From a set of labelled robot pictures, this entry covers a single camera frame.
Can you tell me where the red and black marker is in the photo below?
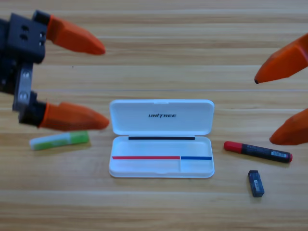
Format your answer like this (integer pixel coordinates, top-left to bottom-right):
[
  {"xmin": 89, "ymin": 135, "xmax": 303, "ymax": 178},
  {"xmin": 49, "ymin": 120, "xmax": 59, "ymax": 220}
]
[{"xmin": 223, "ymin": 141, "xmax": 294, "ymax": 164}]

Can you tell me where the dark blue eraser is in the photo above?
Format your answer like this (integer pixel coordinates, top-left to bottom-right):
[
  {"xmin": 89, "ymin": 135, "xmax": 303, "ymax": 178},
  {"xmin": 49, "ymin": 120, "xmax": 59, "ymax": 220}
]
[{"xmin": 248, "ymin": 169, "xmax": 265, "ymax": 198}]

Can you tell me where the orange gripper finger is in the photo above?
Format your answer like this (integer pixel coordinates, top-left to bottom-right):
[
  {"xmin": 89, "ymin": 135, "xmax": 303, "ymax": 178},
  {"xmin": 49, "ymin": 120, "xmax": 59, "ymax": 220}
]
[
  {"xmin": 254, "ymin": 33, "xmax": 308, "ymax": 85},
  {"xmin": 269, "ymin": 108, "xmax": 308, "ymax": 146},
  {"xmin": 32, "ymin": 9, "xmax": 106, "ymax": 55},
  {"xmin": 18, "ymin": 90, "xmax": 110, "ymax": 132}
]

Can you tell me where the white Unitree pencil case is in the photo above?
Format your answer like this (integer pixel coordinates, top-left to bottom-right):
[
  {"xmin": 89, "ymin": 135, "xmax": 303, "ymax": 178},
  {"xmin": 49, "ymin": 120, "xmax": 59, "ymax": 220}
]
[{"xmin": 108, "ymin": 99, "xmax": 215, "ymax": 179}]

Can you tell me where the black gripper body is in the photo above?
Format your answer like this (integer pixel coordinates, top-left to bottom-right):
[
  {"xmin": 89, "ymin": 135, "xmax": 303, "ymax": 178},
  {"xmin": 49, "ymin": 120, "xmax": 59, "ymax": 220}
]
[{"xmin": 0, "ymin": 13, "xmax": 48, "ymax": 114}]

